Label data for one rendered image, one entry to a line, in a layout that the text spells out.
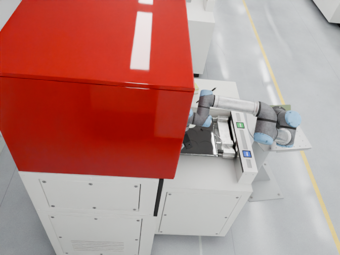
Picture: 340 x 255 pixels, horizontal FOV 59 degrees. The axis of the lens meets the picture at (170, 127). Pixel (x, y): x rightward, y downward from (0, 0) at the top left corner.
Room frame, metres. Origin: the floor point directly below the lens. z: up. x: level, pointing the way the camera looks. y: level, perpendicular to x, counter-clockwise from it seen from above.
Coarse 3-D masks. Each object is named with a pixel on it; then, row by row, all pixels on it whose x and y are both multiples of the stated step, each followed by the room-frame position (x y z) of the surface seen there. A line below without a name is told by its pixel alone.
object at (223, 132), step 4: (216, 120) 1.66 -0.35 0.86; (220, 124) 1.60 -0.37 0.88; (224, 124) 1.60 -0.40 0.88; (220, 128) 1.56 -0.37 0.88; (224, 128) 1.57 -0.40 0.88; (228, 128) 1.57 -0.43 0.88; (220, 132) 1.52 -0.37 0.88; (224, 132) 1.53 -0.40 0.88; (228, 132) 1.53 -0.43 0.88; (220, 136) 1.48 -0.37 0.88; (224, 136) 1.49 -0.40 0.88; (228, 136) 1.49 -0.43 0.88; (220, 140) 1.44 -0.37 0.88; (220, 144) 1.42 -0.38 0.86; (224, 148) 1.37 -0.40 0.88; (228, 148) 1.38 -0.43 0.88; (232, 148) 1.38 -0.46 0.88; (224, 156) 1.30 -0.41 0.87; (228, 156) 1.31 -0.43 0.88; (232, 156) 1.31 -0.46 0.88
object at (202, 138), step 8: (192, 128) 1.49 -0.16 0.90; (200, 128) 1.51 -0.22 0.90; (208, 128) 1.52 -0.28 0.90; (192, 136) 1.42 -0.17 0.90; (200, 136) 1.43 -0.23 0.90; (208, 136) 1.44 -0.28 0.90; (192, 144) 1.34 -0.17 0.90; (200, 144) 1.35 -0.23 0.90; (208, 144) 1.37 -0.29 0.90; (184, 152) 1.26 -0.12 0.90; (192, 152) 1.27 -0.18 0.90; (200, 152) 1.28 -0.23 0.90; (208, 152) 1.29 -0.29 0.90
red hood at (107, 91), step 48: (48, 0) 1.26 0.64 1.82; (96, 0) 1.34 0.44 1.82; (144, 0) 1.42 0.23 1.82; (0, 48) 0.86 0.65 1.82; (48, 48) 0.91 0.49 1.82; (96, 48) 0.96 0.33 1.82; (144, 48) 1.01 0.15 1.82; (0, 96) 0.73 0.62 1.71; (48, 96) 0.75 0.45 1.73; (96, 96) 0.77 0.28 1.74; (144, 96) 0.80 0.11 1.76; (192, 96) 0.82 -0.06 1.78; (48, 144) 0.74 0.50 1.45; (96, 144) 0.77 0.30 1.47; (144, 144) 0.80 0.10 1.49
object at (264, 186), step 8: (256, 144) 1.68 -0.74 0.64; (256, 152) 1.66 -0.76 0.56; (264, 152) 1.64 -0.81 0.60; (256, 160) 1.64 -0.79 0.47; (264, 160) 1.67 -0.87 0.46; (264, 168) 1.75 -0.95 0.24; (256, 176) 1.74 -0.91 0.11; (264, 176) 1.77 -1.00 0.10; (272, 176) 1.85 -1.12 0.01; (256, 184) 1.72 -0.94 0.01; (264, 184) 1.73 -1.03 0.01; (272, 184) 1.75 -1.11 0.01; (256, 192) 1.62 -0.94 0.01; (264, 192) 1.64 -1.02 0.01; (272, 192) 1.65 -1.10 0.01; (280, 192) 1.67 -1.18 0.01; (248, 200) 1.52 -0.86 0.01; (256, 200) 1.53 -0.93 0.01; (264, 200) 1.56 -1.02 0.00
